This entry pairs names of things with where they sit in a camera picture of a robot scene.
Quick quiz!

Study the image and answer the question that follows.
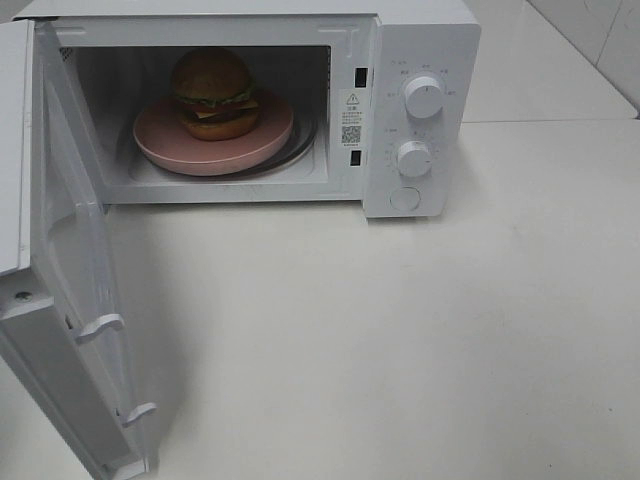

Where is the round white door button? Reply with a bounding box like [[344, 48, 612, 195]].
[[390, 187, 421, 212]]

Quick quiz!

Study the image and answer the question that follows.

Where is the white timer knob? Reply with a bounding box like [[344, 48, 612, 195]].
[[396, 141, 433, 178]]

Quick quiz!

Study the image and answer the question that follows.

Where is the burger with lettuce and cheese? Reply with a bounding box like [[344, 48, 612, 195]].
[[170, 47, 260, 141]]

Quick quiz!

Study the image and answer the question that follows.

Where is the pink round plate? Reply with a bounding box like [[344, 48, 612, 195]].
[[133, 91, 294, 176]]

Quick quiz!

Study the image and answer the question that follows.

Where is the white microwave door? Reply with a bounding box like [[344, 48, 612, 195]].
[[1, 19, 156, 479]]

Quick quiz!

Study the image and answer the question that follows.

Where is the glass microwave turntable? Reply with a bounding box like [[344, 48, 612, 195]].
[[234, 115, 318, 178]]

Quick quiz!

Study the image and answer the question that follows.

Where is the white warning sticker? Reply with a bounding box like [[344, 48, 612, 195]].
[[338, 89, 367, 148]]

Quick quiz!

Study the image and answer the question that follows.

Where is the white microwave oven body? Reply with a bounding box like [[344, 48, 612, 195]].
[[11, 1, 481, 218]]

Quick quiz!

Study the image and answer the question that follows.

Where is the upper white power knob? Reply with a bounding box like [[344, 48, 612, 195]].
[[403, 72, 444, 119]]

